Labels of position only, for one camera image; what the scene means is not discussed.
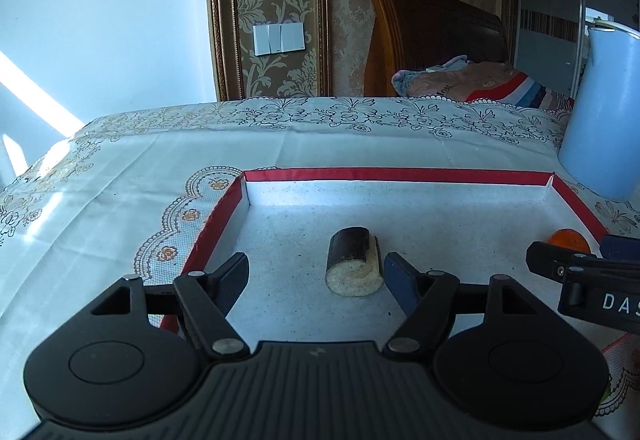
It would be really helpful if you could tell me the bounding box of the large orange tangerine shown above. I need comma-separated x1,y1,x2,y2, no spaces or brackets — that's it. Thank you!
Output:
546,229,592,253

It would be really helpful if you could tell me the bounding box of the white wall light switch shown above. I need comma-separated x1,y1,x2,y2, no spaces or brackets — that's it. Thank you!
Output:
252,22,306,57

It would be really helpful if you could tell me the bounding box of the striped blanket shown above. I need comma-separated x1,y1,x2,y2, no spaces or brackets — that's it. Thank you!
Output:
464,72,577,111

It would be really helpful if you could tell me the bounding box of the red rimmed white tray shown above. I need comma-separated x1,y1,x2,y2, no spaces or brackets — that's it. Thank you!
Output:
160,168,612,347

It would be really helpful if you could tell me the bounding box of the light blue electric kettle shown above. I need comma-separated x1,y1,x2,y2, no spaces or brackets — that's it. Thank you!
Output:
557,18,640,202

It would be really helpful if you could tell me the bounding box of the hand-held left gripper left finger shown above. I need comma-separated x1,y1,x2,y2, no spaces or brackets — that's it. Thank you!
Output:
70,252,251,362

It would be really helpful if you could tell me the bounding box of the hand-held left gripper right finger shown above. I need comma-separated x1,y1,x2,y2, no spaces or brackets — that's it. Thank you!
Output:
382,252,557,362

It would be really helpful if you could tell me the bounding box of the brown wooden headboard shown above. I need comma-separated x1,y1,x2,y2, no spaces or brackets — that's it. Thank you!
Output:
361,0,509,97

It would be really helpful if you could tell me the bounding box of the brown pillow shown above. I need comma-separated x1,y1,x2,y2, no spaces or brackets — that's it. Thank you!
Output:
414,61,517,101

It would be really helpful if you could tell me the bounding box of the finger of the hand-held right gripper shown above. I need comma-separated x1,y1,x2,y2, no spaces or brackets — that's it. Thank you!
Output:
599,234,640,261
526,241,601,281

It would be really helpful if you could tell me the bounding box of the sliding door wardrobe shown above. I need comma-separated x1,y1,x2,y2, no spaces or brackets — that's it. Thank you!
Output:
514,0,640,101

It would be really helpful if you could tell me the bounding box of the grey crumpled cloth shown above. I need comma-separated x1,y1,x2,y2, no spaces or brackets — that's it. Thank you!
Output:
391,56,469,96

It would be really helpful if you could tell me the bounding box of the notched dark sugarcane piece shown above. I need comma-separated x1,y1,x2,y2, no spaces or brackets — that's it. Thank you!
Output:
325,226,385,297

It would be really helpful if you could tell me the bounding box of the white floral lace tablecloth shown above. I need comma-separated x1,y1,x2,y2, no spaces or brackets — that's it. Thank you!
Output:
0,97,640,426

